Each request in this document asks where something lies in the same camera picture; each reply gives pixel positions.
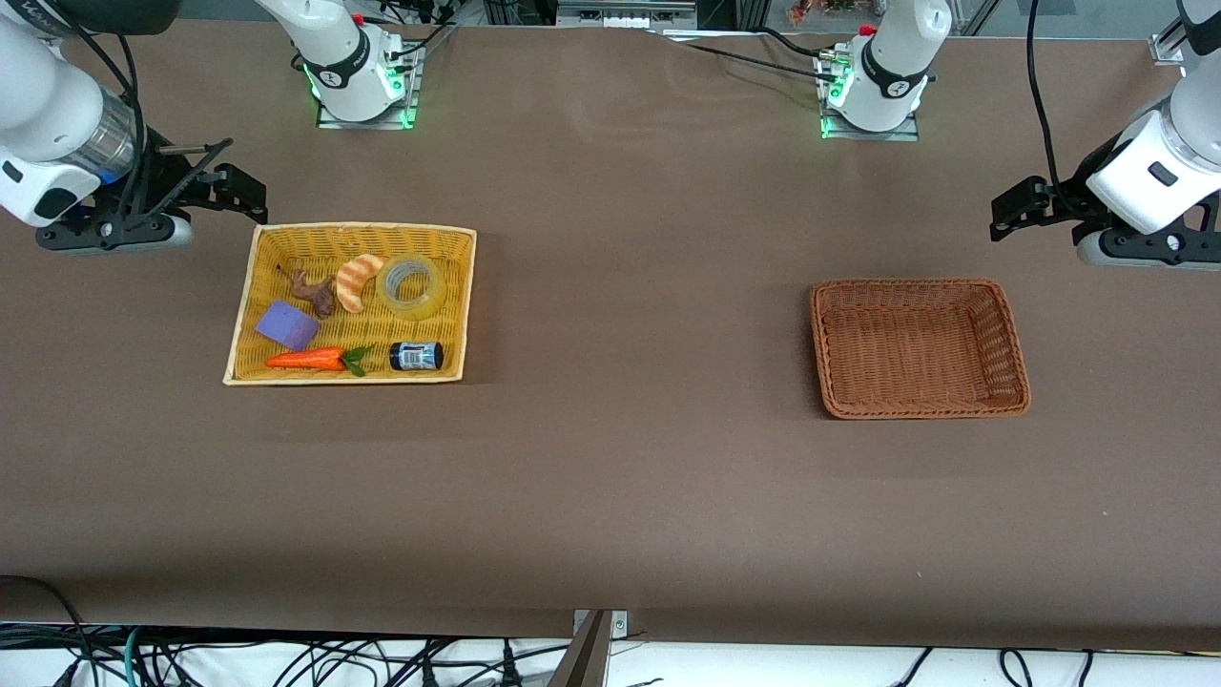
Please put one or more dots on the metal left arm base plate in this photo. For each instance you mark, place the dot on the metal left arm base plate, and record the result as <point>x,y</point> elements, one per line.
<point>906,134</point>

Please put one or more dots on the brown woven basket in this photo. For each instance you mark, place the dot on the brown woven basket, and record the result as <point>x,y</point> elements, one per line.
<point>916,348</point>

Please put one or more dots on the brown slanted post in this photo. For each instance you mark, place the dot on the brown slanted post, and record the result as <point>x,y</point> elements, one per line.
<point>584,658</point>

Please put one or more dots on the purple foam block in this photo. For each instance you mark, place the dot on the purple foam block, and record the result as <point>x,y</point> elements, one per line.
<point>286,324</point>

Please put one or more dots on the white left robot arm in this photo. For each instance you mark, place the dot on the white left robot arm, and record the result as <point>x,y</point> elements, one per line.
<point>1145,191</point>

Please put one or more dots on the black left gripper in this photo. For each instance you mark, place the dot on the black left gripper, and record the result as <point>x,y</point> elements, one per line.
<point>1074,196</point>

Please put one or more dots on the orange toy carrot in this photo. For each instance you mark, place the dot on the orange toy carrot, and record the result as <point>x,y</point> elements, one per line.
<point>305,360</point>

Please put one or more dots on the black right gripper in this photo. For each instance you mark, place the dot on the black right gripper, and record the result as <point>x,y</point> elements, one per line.
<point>168,178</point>

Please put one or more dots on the toy croissant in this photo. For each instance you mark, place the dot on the toy croissant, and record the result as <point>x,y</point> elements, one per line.
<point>353,281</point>

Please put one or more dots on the small metal table bracket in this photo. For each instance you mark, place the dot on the small metal table bracket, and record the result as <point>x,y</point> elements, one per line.
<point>620,623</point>

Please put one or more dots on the aluminium profile corner piece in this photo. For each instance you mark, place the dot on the aluminium profile corner piece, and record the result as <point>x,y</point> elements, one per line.
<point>1169,50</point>

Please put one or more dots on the clear packing tape roll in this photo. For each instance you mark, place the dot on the clear packing tape roll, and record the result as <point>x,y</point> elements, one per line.
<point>437,296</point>

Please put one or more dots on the small bottle with blue label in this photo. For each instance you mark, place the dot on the small bottle with blue label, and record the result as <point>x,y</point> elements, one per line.
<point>415,356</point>

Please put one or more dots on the yellow woven basket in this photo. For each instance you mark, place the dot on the yellow woven basket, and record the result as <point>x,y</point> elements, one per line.
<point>429,339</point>

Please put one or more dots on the brown toy lion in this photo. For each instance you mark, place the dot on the brown toy lion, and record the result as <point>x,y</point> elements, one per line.
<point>320,296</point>

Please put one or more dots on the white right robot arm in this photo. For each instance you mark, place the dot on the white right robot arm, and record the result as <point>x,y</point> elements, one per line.
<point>38,105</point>

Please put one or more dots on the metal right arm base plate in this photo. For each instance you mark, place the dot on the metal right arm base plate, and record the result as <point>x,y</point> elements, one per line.
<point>329,116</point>

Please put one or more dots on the grey background equipment box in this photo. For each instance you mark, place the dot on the grey background equipment box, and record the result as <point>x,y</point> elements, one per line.
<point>625,13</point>

